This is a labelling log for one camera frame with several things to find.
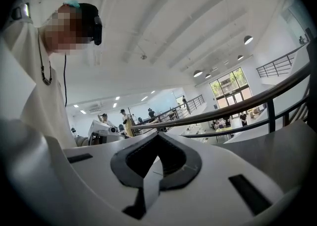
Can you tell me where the person's beige sweatshirt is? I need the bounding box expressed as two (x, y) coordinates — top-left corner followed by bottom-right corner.
(0, 0), (82, 148)

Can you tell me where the grey balcony railing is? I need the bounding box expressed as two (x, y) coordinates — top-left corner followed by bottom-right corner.
(256, 53), (296, 77)

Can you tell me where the grey wooden table top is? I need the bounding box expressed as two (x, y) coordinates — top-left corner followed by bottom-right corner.
(215, 119), (314, 191)

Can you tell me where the group of ceiling panel lights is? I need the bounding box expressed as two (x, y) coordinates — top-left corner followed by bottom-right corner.
(73, 90), (156, 114)

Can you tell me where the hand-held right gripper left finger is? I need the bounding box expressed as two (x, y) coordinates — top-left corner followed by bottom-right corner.
(63, 132), (161, 220)

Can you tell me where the black metal railing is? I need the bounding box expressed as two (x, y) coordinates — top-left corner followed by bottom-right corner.
(128, 28), (313, 144)

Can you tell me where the black head-mounted camera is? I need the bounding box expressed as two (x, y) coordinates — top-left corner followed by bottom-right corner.
(79, 3), (103, 46)

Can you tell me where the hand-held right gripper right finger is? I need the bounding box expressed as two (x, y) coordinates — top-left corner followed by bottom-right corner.
(146, 132), (285, 226)

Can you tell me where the black bead necklace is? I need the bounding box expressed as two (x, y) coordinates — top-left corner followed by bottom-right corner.
(37, 34), (53, 86)

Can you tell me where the large black-framed window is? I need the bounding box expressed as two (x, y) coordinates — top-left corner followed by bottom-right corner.
(210, 67), (253, 109)

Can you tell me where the person's head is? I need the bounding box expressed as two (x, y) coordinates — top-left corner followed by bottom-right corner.
(44, 5), (95, 55)

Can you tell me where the thin black headset cable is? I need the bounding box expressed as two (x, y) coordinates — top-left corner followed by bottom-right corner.
(63, 54), (68, 108)

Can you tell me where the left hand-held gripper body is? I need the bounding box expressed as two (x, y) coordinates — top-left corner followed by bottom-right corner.
(88, 118), (128, 146)

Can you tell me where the grey stair railing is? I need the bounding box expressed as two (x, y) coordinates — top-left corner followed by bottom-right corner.
(158, 94), (206, 121)

